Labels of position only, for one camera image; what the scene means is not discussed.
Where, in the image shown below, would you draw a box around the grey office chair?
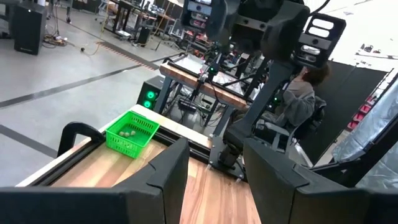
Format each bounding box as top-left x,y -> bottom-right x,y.
254,96 -> 327,156

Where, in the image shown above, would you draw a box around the plastic-wrapped panel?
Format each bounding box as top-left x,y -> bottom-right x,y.
331,71 -> 398,190

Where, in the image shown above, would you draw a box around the wooden-top robot station table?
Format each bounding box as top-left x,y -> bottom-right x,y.
154,52 -> 249,138

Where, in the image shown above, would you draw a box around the black floor cabinet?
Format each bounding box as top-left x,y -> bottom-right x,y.
14,1 -> 47,55

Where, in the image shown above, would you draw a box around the green plastic basket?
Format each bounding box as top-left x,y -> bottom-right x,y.
105,110 -> 160,159

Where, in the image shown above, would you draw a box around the black computer tower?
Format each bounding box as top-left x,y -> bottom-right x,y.
136,75 -> 165,111

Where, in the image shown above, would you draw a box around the black aluminium table frame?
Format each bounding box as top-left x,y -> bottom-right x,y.
15,121 -> 249,187

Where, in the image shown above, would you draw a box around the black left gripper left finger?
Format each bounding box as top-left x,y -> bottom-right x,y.
0,138 -> 190,224

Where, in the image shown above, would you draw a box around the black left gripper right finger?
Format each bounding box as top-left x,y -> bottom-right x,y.
244,138 -> 398,224

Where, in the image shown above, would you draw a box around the thin yellow floor cable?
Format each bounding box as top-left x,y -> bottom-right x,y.
86,0 -> 111,57

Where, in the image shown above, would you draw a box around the background work desk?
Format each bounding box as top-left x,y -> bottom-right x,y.
104,0 -> 184,43

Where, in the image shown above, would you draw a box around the black partition wall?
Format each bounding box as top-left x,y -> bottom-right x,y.
300,60 -> 389,166

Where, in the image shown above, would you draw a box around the person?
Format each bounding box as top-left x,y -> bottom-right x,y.
261,63 -> 330,131

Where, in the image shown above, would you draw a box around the red shelf bins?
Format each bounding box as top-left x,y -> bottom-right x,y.
346,95 -> 377,131

